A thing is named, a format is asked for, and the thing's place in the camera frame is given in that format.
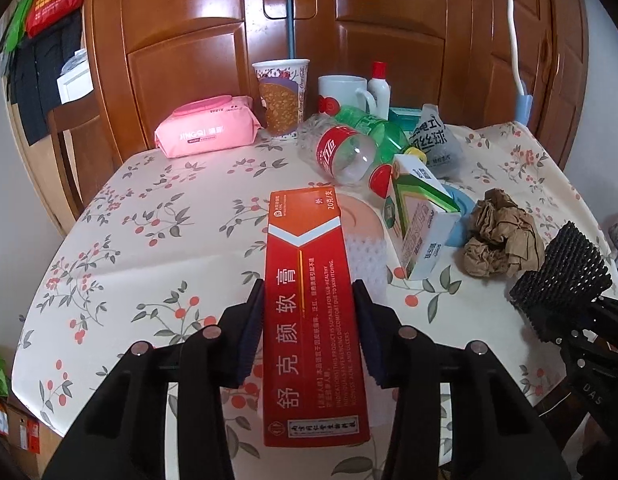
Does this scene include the brown paper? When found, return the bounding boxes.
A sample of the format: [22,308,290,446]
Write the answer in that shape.
[463,188,545,278]

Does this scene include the red ointment box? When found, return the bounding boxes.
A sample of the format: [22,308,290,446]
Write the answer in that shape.
[261,186,370,448]

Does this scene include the blue round lid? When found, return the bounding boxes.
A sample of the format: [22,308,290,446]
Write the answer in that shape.
[443,184,476,248]

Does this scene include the cardboard box on floor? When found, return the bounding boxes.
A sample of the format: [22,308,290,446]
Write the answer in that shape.
[0,398,62,479]

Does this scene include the green white carton box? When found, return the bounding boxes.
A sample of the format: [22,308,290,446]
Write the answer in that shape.
[383,154,461,281]

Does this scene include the grey snack bag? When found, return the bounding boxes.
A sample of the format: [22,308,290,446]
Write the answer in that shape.
[408,104,464,178]

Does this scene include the white mesh sheet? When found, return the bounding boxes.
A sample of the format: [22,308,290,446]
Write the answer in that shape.
[345,234,388,304]

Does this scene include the green plastic bottle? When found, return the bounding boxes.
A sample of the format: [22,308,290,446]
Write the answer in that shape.
[333,104,429,200]

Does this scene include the teal box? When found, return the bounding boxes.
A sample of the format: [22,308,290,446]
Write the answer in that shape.
[388,107,422,133]

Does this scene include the wooden wardrobe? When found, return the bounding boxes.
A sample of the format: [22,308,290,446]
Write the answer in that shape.
[85,0,589,165]

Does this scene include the clear cola bottle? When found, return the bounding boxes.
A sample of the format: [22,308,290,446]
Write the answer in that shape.
[296,113,377,185]

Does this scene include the white bottle red cap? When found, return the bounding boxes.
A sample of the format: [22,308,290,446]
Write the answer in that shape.
[367,61,391,120]

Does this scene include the wooden chair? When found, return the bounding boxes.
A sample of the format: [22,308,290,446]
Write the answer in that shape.
[47,91,122,220]

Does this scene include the white ceramic mug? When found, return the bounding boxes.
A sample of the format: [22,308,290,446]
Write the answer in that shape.
[318,75,377,116]

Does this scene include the pink wet wipes pack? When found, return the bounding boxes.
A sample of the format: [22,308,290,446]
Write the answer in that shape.
[154,96,261,159]

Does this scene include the printed paper cup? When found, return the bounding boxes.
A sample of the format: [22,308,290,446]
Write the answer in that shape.
[253,58,309,136]

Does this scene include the dark hanging clothes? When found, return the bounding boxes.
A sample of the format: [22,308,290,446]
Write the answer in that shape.
[8,10,82,145]

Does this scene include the white blue hanging cable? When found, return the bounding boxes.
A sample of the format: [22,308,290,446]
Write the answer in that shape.
[492,0,536,129]

